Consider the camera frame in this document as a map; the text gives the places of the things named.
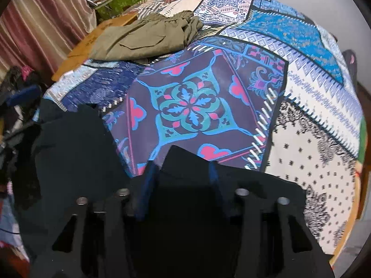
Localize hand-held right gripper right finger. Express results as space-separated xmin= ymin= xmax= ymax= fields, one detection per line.
xmin=208 ymin=162 xmax=335 ymax=278

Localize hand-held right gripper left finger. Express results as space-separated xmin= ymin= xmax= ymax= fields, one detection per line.
xmin=29 ymin=162 xmax=158 ymax=278

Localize black pants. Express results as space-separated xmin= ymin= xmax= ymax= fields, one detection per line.
xmin=20 ymin=101 xmax=308 ymax=278

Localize olive green pants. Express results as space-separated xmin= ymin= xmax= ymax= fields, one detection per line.
xmin=88 ymin=10 xmax=205 ymax=64

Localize patchwork printed bedspread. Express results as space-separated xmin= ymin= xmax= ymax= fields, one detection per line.
xmin=43 ymin=0 xmax=366 ymax=255

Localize orange blanket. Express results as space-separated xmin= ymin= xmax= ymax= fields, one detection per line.
xmin=329 ymin=133 xmax=367 ymax=267

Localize pile of dark clothes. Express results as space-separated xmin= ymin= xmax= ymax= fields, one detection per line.
xmin=0 ymin=65 xmax=44 ymax=206

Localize flat brown cardboard box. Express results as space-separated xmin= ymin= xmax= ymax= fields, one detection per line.
xmin=51 ymin=13 xmax=138 ymax=82

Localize grey bag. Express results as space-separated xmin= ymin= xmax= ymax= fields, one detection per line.
xmin=342 ymin=50 xmax=358 ymax=77

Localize pink striped curtain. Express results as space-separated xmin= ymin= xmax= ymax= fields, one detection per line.
xmin=0 ymin=0 xmax=97 ymax=73

